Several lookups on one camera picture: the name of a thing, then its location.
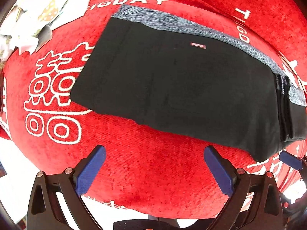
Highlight black pants with patterned trim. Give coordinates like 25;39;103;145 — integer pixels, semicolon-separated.
70;5;306;161

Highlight red sofa seat cover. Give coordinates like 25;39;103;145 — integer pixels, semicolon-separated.
1;0;306;219

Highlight white floral cloth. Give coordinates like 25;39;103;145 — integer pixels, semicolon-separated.
1;0;89;62

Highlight red sofa back cushion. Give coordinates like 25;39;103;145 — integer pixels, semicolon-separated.
86;0;307;63

